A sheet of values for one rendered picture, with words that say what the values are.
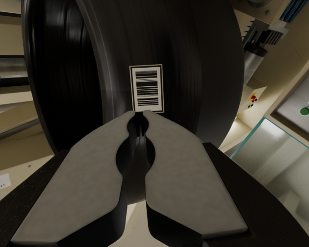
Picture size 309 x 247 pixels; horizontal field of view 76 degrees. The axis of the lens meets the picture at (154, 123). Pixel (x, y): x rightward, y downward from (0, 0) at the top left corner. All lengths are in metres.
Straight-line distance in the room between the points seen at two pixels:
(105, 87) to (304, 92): 0.83
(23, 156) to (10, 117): 0.17
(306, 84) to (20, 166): 1.13
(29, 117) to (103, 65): 0.69
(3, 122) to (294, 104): 1.16
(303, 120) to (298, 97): 0.10
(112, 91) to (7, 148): 0.74
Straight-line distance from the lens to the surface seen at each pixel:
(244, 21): 0.71
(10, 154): 0.94
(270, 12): 0.57
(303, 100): 0.98
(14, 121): 0.95
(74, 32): 0.77
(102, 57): 0.29
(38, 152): 0.94
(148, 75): 0.25
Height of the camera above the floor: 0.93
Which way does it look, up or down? 36 degrees up
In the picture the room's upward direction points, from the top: 158 degrees counter-clockwise
